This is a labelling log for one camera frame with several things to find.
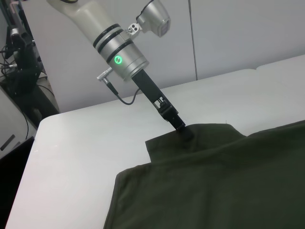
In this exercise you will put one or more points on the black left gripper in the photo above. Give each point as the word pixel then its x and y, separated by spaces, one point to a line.
pixel 145 86

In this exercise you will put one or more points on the dark green shirt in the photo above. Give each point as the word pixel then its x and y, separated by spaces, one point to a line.
pixel 202 179

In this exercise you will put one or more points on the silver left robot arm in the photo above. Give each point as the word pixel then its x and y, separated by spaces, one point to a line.
pixel 112 43

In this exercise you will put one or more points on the black equipment stand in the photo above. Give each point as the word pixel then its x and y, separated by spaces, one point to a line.
pixel 26 71

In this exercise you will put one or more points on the black flat panel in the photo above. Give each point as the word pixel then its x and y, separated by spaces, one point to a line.
pixel 14 152

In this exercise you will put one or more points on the short black bar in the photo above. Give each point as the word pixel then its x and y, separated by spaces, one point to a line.
pixel 7 142

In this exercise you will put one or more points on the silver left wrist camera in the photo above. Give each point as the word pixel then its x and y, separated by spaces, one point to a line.
pixel 155 16

